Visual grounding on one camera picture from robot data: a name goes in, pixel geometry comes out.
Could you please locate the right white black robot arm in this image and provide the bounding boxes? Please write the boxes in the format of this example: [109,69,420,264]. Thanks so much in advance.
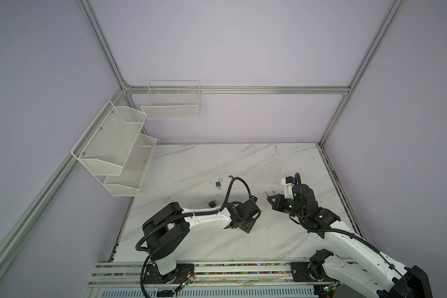
[267,183,433,298]

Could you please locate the left black corrugated cable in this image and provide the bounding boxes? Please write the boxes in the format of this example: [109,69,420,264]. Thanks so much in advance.
[135,176,254,298]

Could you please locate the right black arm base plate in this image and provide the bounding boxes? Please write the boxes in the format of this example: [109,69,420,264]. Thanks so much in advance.
[290,261,336,283]

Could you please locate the white wire basket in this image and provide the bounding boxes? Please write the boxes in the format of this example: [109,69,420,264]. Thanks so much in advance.
[141,80,201,120]

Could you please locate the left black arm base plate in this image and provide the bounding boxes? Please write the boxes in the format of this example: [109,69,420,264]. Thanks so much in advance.
[143,262,196,286]

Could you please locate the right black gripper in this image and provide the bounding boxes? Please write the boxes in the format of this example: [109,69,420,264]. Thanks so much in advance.
[265,193,305,219]

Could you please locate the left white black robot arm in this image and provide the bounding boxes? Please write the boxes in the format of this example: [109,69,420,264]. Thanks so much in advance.
[135,195,261,276]

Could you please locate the aluminium frame profiles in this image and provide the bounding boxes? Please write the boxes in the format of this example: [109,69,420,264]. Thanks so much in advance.
[0,0,407,276]

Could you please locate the white mesh two-tier shelf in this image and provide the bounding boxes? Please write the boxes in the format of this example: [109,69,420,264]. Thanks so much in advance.
[71,101,157,197]

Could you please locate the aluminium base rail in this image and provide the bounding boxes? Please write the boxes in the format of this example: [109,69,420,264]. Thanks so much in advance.
[87,258,399,289]

